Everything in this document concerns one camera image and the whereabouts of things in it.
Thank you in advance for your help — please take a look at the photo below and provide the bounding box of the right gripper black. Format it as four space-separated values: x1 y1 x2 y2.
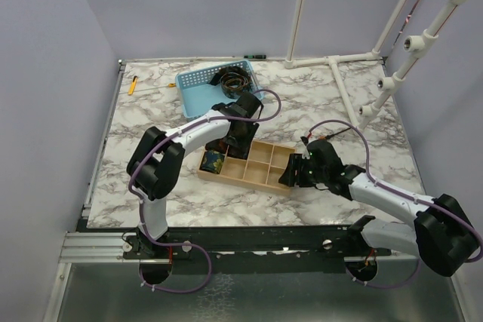
278 152 328 187

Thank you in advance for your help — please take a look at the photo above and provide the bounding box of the wooden compartment tray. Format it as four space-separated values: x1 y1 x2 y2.
197 140 295 196

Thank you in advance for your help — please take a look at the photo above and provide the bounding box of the brown blue floral tie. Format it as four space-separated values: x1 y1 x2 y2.
225 121 253 159

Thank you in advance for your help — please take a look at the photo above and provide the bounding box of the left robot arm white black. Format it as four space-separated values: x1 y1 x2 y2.
127 92 263 258

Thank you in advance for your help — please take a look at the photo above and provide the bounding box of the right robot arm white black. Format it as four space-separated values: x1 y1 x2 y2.
278 140 481 277

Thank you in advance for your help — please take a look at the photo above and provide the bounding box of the rolled black orange tie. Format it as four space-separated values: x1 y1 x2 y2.
208 66 252 99

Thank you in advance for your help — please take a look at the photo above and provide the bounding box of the rolled dark red-leaf tie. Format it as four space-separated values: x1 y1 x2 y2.
205 140 227 154

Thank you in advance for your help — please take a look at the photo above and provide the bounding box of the green black marker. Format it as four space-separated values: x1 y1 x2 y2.
243 54 266 60

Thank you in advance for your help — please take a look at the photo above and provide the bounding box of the blue perforated plastic basket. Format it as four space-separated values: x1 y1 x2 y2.
175 60 260 121

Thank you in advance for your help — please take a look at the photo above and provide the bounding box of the rolled blue yellow-leaf tie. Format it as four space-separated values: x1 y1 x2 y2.
199 150 225 174

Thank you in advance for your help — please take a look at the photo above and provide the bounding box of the small yellow utility knife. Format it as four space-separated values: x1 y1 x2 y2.
128 75 138 96

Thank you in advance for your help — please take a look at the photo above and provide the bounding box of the white PVC pipe rack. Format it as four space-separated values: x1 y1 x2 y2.
358 0 467 130

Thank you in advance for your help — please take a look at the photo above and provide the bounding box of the orange handle screwdriver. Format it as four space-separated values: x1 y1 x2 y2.
318 127 351 140

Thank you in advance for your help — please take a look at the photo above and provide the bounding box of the white PVC pipe frame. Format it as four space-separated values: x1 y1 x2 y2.
285 0 408 125

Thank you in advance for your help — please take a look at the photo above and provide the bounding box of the black mounting rail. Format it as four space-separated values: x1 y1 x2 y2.
123 225 371 274

